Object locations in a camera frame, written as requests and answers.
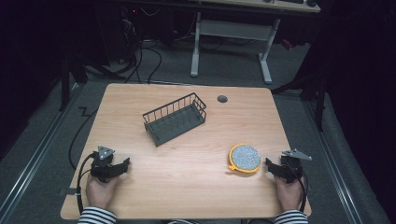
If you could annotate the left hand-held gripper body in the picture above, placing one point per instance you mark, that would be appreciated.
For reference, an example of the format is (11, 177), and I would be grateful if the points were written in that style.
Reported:
(101, 165)

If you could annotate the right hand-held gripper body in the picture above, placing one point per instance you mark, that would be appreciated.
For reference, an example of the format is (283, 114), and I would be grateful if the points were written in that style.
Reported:
(292, 166)

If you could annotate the person's right hand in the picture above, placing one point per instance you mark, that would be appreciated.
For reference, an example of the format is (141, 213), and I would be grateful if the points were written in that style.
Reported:
(288, 194)

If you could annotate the person's left hand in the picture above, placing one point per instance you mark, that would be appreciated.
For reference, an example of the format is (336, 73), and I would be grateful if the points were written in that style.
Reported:
(100, 191)

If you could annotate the round yellow-rimmed scrubbing sponge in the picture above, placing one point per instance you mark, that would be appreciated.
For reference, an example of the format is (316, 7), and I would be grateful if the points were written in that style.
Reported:
(245, 158)

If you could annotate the black metal stand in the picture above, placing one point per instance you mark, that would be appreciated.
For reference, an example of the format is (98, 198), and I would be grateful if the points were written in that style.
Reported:
(64, 84)
(319, 102)

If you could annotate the white-legged background desk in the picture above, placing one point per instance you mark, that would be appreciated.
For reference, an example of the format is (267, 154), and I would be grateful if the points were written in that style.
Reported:
(233, 29)

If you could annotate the metal floor rail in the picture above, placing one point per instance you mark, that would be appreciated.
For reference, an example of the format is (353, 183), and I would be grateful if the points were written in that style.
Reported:
(34, 158)
(333, 161)

